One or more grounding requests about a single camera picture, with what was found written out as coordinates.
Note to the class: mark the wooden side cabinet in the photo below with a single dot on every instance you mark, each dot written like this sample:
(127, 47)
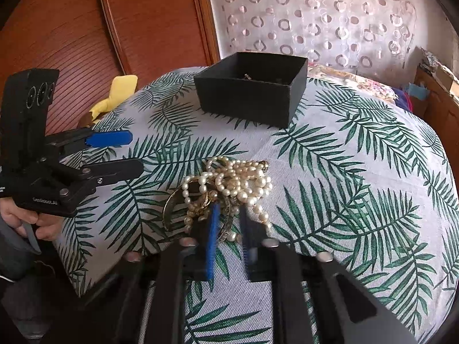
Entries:
(440, 111)

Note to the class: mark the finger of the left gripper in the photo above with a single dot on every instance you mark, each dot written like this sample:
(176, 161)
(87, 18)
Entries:
(107, 138)
(108, 173)

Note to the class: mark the blue cloth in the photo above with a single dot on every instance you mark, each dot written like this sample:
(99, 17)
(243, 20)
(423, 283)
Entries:
(419, 92)

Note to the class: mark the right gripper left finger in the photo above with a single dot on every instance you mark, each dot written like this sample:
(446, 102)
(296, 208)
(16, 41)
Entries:
(190, 258)

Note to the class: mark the cardboard box on cabinet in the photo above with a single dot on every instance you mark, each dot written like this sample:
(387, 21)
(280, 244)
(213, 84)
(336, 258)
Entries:
(447, 80)

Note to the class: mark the wooden wardrobe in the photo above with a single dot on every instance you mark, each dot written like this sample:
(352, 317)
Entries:
(92, 41)

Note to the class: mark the person's left hand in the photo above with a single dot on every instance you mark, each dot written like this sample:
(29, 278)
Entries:
(48, 227)

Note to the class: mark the floral quilt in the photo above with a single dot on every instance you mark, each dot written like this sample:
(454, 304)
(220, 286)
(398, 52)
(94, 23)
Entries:
(352, 81)

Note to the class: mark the palm leaf print bedspread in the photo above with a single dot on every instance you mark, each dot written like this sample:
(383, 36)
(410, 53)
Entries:
(352, 175)

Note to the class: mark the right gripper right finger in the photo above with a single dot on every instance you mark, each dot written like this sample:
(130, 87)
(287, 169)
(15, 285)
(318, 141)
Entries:
(267, 259)

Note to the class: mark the white circle pattern curtain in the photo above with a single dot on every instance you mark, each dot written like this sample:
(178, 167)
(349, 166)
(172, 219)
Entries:
(372, 38)

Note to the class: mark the black square jewelry box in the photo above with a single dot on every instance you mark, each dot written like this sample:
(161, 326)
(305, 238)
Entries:
(222, 90)

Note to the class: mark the silver engraved bangle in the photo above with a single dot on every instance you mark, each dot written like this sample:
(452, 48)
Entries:
(198, 207)

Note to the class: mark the yellow plush toy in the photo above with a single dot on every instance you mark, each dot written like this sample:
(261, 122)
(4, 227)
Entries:
(121, 89)

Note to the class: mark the black camera box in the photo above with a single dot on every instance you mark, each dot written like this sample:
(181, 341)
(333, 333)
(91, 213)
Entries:
(26, 98)

